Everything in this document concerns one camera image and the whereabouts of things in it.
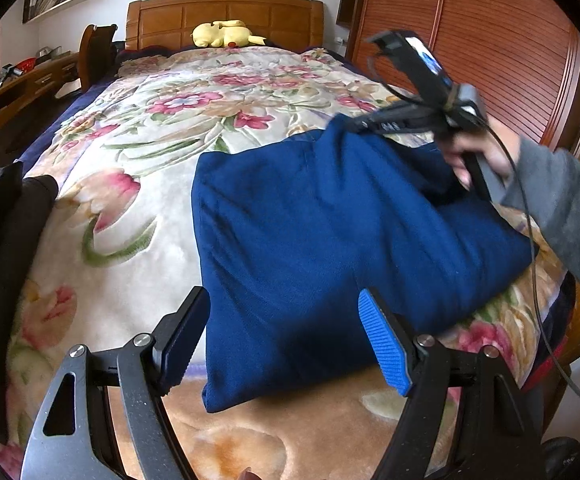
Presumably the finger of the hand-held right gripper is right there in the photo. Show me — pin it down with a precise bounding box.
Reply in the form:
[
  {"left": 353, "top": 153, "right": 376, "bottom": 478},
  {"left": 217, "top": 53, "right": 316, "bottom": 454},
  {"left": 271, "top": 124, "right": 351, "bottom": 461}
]
[{"left": 352, "top": 102, "right": 426, "bottom": 134}]

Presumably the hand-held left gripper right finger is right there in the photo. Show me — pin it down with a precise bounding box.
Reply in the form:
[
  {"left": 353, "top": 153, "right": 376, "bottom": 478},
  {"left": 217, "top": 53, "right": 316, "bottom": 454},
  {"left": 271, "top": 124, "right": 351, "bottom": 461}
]
[{"left": 358, "top": 287, "right": 543, "bottom": 480}]

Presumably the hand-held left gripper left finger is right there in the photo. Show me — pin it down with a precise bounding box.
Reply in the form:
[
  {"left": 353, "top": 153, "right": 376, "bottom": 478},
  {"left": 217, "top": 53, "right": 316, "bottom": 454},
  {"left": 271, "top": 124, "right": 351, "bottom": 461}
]
[{"left": 20, "top": 286, "right": 212, "bottom": 480}]

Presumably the navy blue jacket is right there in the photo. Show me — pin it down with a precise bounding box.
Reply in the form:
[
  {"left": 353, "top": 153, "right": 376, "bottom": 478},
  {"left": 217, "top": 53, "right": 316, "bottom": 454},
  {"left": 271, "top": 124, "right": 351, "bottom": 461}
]
[{"left": 191, "top": 115, "right": 535, "bottom": 413}]

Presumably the person's right forearm grey sleeve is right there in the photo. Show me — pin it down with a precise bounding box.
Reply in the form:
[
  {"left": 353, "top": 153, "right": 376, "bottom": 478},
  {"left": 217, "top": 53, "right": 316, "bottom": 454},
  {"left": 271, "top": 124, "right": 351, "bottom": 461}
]
[{"left": 500, "top": 137, "right": 580, "bottom": 341}]

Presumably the person's right hand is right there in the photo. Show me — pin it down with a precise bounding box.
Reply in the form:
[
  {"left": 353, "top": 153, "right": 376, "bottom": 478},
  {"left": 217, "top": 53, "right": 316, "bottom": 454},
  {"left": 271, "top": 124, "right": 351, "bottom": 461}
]
[{"left": 437, "top": 117, "right": 523, "bottom": 193}]

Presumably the yellow plush toy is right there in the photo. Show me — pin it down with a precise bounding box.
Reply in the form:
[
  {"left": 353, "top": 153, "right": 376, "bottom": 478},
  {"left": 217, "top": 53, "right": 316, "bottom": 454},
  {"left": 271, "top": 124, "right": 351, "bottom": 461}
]
[{"left": 191, "top": 19, "right": 266, "bottom": 49}]

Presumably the wooden bed headboard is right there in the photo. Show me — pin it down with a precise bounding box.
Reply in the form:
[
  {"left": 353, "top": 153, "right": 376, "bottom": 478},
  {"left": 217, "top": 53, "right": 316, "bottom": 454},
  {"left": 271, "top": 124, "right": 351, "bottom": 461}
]
[{"left": 124, "top": 0, "right": 325, "bottom": 56}]

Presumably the black cloth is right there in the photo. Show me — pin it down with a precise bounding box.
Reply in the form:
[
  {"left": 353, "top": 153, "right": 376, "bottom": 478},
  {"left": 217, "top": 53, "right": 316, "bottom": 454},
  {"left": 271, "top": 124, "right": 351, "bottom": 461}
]
[{"left": 0, "top": 162, "right": 60, "bottom": 443}]

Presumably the black round object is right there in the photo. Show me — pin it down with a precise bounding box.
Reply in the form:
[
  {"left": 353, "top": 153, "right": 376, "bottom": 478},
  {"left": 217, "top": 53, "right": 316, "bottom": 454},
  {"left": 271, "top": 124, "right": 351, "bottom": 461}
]
[{"left": 540, "top": 437, "right": 580, "bottom": 480}]

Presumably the floral blanket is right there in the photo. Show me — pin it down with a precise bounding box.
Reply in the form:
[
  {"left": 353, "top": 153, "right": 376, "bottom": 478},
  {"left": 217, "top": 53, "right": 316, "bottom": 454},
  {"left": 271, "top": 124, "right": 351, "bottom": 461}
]
[{"left": 5, "top": 45, "right": 571, "bottom": 480}]

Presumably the navy bed sheet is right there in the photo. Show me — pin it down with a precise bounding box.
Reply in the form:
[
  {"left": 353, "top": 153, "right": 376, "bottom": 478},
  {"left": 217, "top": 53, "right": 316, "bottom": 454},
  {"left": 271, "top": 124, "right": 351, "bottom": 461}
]
[{"left": 20, "top": 82, "right": 108, "bottom": 173}]

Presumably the wooden chair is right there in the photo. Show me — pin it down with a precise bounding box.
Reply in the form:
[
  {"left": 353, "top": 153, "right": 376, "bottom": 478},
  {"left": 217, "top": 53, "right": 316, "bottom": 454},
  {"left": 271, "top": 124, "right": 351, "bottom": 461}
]
[{"left": 79, "top": 23, "right": 118, "bottom": 93}]

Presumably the wooden desk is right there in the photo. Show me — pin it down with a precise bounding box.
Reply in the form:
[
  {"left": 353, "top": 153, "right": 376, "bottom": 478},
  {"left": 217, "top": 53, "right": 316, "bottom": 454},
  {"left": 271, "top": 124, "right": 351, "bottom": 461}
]
[{"left": 0, "top": 50, "right": 83, "bottom": 171}]

